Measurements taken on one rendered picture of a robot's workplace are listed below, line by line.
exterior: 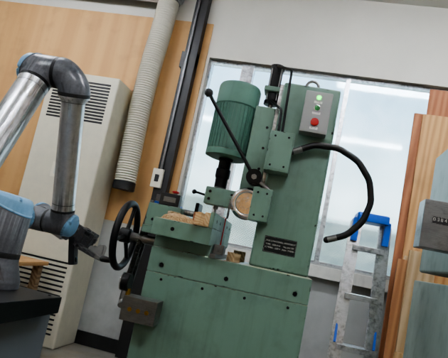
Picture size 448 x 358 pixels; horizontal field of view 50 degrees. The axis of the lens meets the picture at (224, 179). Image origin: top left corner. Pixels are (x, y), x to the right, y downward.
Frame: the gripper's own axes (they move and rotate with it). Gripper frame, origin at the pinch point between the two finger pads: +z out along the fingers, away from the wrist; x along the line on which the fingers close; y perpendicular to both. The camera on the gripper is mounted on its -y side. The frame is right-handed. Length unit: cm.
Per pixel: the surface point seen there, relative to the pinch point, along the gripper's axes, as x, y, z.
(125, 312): -30.2, -3.9, 25.3
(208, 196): -4, 45, 23
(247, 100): -8, 85, 17
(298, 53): 129, 167, -1
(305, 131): -17, 83, 44
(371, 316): 56, 38, 112
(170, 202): -5.5, 34.8, 11.8
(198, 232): -28, 32, 32
